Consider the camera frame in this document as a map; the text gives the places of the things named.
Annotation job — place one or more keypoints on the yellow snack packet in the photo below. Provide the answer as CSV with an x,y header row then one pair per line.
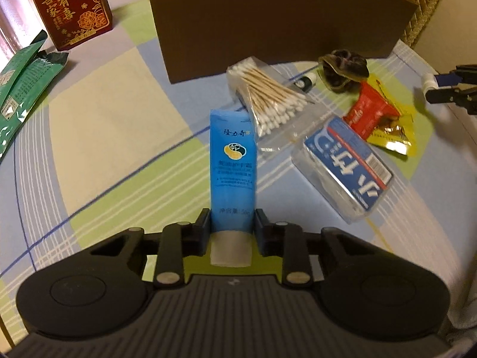
x,y
395,138

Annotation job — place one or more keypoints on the red snack packet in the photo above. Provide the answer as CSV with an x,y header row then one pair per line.
x,y
367,110

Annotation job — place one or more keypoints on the red gift box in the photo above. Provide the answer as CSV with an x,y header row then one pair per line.
x,y
70,7

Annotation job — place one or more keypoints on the cotton swab bag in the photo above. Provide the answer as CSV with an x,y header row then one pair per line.
x,y
268,97

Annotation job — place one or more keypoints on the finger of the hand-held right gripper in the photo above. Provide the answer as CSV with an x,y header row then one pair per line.
x,y
452,78
447,95

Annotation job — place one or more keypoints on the brown cardboard box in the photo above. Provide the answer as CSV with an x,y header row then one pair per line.
x,y
261,18

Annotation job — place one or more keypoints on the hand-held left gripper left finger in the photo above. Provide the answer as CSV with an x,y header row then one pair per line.
x,y
207,231

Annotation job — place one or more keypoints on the small white bottle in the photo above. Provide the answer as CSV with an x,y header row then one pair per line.
x,y
307,81

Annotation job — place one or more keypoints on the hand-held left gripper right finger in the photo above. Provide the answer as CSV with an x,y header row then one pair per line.
x,y
259,231

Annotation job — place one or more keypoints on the dark green foil packet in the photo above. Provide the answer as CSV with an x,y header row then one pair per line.
x,y
33,89

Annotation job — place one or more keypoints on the clear plastic box blue label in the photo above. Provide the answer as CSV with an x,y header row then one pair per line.
x,y
343,164

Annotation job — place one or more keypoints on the dark velvet scrunchie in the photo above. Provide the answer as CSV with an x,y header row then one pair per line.
x,y
343,69

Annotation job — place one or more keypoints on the blue hand cream tube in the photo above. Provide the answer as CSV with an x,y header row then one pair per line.
x,y
233,171

